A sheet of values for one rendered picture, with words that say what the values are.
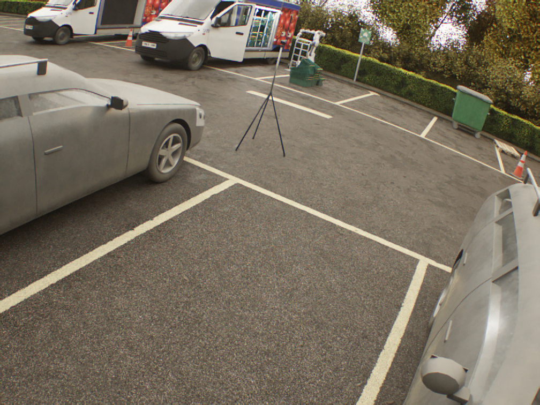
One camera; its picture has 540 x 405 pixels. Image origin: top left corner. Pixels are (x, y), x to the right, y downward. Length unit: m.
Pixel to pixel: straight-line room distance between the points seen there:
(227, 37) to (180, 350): 9.66
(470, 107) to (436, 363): 12.53
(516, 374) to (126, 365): 2.10
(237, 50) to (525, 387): 10.83
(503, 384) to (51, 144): 3.19
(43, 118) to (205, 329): 1.96
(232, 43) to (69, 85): 8.34
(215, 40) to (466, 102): 7.76
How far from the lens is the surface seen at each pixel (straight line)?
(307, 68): 12.09
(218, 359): 2.75
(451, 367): 1.50
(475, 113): 13.78
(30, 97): 3.31
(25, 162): 3.22
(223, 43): 11.56
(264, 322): 3.10
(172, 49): 11.03
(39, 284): 3.21
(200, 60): 11.75
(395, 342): 3.32
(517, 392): 1.57
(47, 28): 15.25
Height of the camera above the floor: 2.03
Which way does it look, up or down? 25 degrees down
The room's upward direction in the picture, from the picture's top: 14 degrees clockwise
